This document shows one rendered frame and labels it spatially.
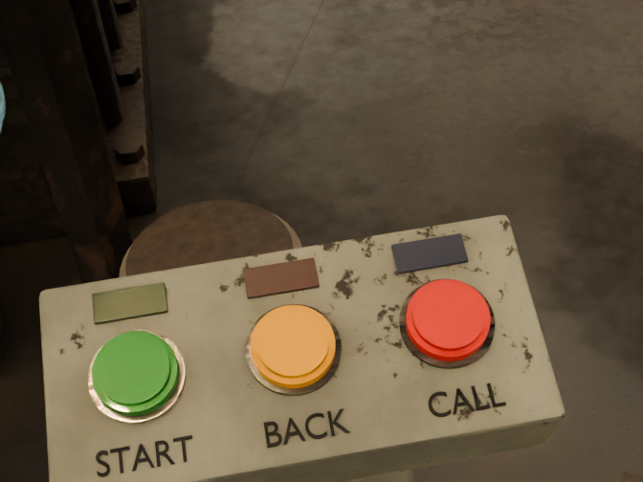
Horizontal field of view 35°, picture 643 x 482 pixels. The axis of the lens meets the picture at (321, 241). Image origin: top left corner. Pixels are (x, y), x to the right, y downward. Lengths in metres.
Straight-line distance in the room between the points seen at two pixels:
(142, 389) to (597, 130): 1.21
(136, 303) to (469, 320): 0.16
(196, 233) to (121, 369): 0.21
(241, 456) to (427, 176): 1.07
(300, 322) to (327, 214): 0.98
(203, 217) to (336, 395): 0.24
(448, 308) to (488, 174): 1.03
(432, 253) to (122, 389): 0.16
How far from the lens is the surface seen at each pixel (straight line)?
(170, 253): 0.67
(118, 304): 0.52
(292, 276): 0.51
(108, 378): 0.49
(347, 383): 0.49
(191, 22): 1.92
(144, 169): 1.48
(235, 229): 0.68
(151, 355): 0.49
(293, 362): 0.48
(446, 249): 0.52
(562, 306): 1.34
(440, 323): 0.49
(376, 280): 0.51
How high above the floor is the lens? 0.98
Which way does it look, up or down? 43 degrees down
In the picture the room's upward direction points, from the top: 6 degrees counter-clockwise
